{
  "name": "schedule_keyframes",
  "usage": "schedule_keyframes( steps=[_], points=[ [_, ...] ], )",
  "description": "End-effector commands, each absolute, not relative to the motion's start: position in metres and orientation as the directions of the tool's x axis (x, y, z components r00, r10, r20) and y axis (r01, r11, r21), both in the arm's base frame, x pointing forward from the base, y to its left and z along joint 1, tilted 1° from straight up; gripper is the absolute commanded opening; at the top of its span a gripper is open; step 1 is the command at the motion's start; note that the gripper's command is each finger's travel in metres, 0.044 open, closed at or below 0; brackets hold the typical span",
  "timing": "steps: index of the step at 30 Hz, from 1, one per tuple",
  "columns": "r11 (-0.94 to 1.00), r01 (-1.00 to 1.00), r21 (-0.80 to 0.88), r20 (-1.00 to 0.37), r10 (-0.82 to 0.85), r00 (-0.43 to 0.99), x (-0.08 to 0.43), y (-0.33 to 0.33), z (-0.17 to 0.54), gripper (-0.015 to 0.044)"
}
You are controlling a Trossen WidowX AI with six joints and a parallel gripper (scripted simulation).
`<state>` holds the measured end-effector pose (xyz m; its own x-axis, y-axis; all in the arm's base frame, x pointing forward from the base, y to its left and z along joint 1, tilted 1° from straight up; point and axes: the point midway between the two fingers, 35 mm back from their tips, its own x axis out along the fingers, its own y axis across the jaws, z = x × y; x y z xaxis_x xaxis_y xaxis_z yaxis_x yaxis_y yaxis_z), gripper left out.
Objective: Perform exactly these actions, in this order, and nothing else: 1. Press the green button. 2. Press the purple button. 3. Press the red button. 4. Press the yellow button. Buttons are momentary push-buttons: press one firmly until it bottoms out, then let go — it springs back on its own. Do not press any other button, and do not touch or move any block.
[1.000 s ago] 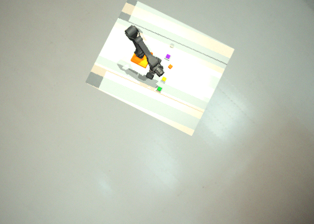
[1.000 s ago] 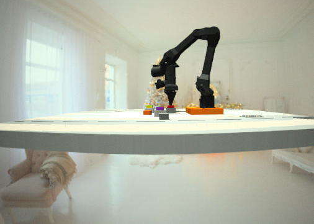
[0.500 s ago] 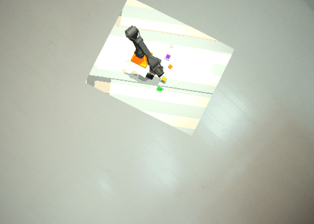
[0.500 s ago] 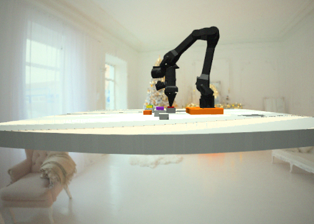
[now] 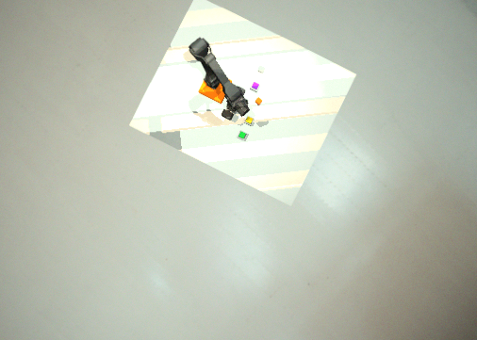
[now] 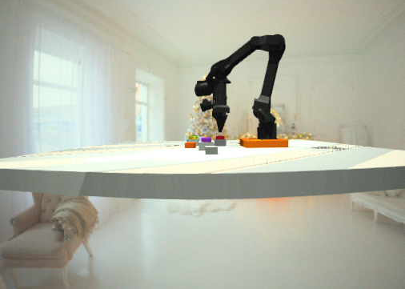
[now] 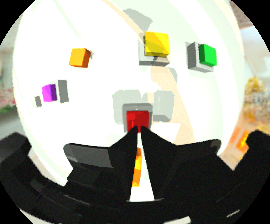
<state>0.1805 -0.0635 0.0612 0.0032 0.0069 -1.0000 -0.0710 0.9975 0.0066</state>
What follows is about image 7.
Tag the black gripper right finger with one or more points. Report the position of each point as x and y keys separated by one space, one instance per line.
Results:
x=164 y=157

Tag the green button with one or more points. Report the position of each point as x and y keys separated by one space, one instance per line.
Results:
x=201 y=57

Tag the dark grey block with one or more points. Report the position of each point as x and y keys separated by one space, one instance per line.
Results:
x=36 y=101

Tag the yellow button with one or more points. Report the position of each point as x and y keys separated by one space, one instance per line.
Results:
x=154 y=49

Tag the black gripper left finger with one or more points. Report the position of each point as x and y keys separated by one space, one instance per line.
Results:
x=119 y=159

